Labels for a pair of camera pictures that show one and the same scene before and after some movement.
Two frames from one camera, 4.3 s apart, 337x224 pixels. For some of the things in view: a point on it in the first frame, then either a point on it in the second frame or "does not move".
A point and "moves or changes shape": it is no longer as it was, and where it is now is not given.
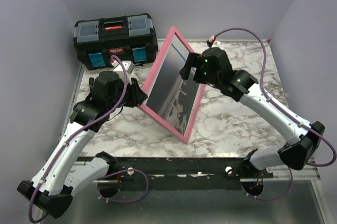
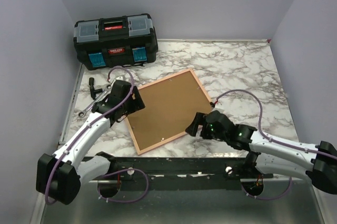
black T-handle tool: (91, 81) does not move
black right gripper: (194, 60) → (200, 118)
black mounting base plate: (177, 173) does not move
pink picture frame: (172, 102) moves or changes shape
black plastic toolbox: (131, 38) does not move
